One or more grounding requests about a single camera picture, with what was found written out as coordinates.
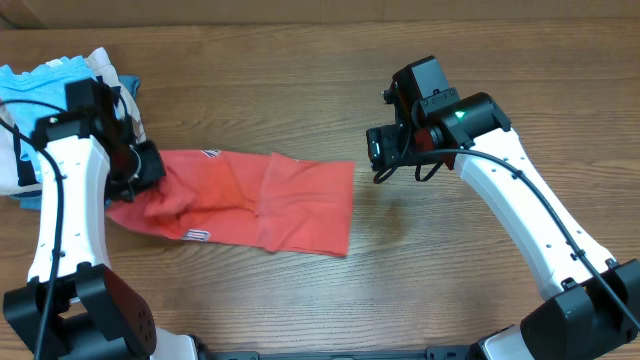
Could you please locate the red t-shirt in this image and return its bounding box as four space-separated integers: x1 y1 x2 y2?
107 150 355 257

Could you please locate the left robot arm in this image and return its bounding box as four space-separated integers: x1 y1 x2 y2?
3 78 208 360

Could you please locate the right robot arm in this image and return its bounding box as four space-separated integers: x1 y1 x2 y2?
366 56 639 360

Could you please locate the beige folded garment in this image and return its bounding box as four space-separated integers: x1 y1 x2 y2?
1 47 119 183

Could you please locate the black folded garment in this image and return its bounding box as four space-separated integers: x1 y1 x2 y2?
10 76 140 186

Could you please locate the light blue printed t-shirt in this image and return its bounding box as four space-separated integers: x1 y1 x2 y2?
0 55 126 184

